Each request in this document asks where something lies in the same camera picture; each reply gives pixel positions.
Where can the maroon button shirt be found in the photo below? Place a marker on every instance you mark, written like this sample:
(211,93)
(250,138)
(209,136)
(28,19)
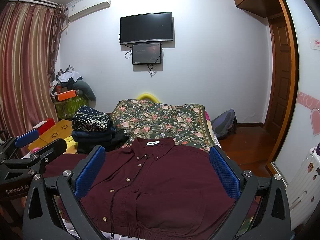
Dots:
(155,189)

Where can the patterned navy folded cloth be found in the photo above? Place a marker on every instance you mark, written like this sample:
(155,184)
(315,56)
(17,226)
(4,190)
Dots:
(88,119)

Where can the green storage box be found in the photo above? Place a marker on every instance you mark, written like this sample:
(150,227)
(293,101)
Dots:
(67,108)

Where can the yellow headboard object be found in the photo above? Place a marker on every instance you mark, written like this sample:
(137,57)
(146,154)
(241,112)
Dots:
(148,96)

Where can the dark blue folded clothes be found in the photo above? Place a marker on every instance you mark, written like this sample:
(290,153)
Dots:
(110,139)

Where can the red box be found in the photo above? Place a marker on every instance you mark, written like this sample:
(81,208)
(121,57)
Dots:
(44,125)

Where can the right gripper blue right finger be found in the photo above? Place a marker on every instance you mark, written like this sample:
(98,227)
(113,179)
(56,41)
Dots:
(239,187)

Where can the floral bed cover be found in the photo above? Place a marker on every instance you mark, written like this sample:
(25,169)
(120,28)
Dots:
(185,124)

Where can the grey cloth pile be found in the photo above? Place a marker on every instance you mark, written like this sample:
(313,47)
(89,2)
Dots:
(80,85)

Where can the orange box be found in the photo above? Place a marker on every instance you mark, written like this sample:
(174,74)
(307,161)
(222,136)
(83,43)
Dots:
(65,95)

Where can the black wall television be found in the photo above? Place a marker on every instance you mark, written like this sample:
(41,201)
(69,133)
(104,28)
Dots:
(146,28)

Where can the grey purple backpack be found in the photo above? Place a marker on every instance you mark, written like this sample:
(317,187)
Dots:
(225,124)

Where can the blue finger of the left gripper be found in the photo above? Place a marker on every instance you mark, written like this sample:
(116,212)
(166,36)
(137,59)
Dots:
(12,145)
(37,161)

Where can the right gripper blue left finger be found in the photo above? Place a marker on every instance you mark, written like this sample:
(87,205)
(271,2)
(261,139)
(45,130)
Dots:
(74,185)

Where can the striped pink curtain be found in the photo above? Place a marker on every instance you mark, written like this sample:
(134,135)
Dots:
(30,37)

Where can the white air conditioner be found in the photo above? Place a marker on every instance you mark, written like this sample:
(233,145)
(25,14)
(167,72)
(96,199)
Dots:
(83,8)

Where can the brown wooden door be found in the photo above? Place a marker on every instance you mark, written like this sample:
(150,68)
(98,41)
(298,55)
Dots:
(281,76)

